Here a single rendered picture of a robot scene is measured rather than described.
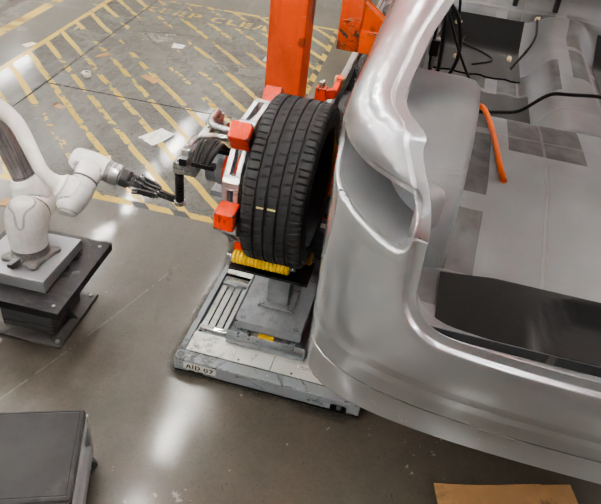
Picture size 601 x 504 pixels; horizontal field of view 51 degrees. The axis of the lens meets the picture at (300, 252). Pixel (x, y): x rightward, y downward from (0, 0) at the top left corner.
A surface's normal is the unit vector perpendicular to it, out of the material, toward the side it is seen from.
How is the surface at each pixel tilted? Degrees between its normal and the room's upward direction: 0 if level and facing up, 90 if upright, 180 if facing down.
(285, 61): 90
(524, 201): 22
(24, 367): 0
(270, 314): 0
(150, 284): 0
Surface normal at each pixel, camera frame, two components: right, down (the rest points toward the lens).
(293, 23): -0.24, 0.59
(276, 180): -0.15, 0.10
